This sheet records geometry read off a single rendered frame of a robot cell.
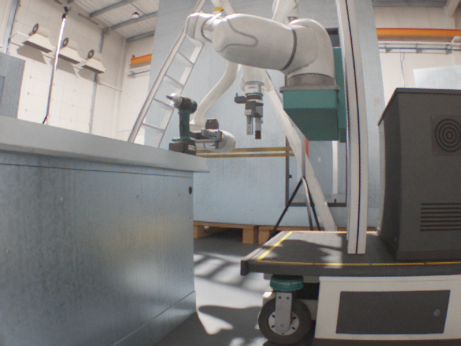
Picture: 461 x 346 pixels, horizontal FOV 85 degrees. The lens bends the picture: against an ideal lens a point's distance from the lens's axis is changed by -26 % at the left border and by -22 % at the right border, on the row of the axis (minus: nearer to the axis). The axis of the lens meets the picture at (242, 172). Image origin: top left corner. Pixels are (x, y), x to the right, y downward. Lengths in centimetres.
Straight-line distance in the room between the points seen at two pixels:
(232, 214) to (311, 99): 232
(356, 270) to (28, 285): 79
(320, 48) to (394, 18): 1235
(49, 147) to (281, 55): 66
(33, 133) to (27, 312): 34
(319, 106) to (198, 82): 263
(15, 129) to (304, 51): 78
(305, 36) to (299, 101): 21
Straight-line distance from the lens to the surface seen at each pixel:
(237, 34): 89
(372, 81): 307
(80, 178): 74
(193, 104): 126
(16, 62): 293
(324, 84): 94
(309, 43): 97
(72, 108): 1338
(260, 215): 303
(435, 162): 98
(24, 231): 64
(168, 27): 400
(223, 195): 314
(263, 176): 301
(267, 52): 91
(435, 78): 704
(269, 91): 237
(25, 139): 59
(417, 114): 99
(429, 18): 1365
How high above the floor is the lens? 54
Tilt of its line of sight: 2 degrees up
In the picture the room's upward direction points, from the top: 1 degrees clockwise
